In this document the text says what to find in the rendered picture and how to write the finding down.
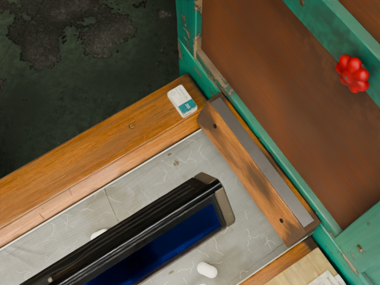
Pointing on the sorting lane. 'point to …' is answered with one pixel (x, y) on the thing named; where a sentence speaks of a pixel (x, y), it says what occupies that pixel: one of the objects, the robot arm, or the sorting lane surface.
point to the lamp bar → (147, 238)
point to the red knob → (353, 73)
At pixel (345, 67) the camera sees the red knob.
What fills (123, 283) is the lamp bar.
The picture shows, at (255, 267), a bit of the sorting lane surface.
